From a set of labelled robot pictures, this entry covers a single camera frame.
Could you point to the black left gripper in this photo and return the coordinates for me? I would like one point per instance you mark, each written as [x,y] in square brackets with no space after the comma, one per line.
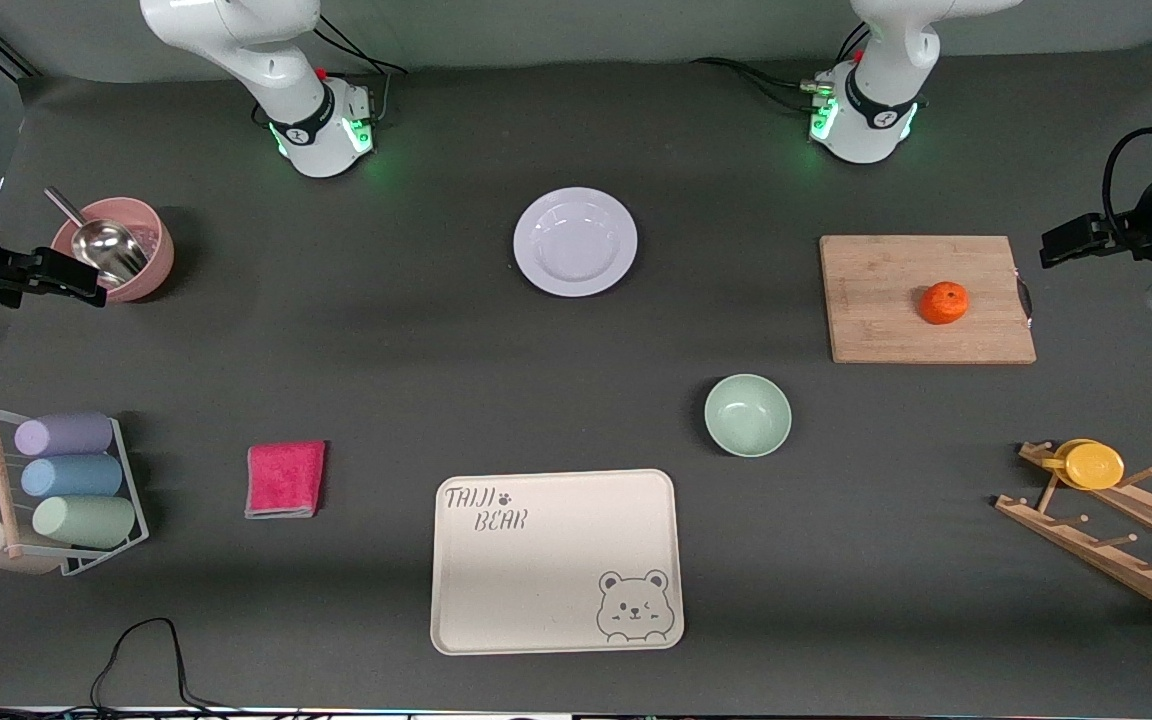
[1132,237]

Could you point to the orange fruit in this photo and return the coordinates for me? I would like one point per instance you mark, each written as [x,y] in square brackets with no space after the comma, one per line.
[944,303]

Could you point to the white round plate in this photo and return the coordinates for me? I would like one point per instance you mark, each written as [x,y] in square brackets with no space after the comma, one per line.
[576,242]

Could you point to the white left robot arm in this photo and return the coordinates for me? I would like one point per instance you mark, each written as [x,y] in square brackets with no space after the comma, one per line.
[876,100]

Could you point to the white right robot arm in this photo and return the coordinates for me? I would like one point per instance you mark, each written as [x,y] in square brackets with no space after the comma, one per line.
[266,60]

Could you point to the metal scoop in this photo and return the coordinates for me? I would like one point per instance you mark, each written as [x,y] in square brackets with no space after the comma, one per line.
[111,248]

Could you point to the pink ribbed bowl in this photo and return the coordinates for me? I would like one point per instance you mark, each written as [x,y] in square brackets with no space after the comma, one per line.
[158,250]

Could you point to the purple cup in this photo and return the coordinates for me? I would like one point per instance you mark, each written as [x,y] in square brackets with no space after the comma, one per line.
[61,435]

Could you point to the wooden cutting board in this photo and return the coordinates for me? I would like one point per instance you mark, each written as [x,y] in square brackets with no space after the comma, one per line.
[886,300]

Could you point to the blue cup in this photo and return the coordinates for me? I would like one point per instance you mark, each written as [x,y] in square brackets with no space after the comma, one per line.
[71,476]

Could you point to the yellow cup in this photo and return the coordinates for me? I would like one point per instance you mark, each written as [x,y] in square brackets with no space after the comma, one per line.
[1091,466]

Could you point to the green cup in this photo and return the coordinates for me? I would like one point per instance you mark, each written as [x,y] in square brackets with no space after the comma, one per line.
[86,521]

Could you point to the pink folded cloth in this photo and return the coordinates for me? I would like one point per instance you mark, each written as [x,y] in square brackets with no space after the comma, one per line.
[286,480]

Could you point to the wooden peg rack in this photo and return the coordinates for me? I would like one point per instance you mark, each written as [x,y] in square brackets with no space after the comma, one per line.
[1106,562]

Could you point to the pale green bowl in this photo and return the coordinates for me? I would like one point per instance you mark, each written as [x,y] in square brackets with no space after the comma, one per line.
[748,415]

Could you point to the cream bear print tray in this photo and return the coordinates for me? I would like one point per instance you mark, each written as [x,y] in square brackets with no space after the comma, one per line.
[536,580]

